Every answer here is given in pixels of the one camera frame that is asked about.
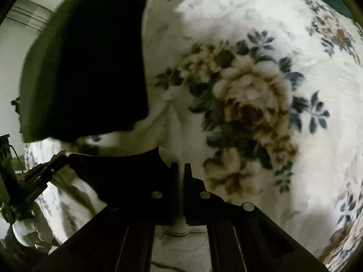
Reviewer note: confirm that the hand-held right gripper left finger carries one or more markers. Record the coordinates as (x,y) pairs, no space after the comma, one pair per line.
(174,195)

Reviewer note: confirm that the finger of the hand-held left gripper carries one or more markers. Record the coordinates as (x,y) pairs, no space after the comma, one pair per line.
(48,168)

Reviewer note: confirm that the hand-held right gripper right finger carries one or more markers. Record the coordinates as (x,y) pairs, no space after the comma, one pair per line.
(189,198)

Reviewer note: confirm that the black garment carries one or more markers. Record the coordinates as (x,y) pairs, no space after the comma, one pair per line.
(85,62)

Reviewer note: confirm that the person's left hand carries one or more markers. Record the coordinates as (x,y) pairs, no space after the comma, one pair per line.
(27,231)

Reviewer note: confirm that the white floral blanket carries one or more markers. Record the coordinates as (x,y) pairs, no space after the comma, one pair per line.
(255,34)

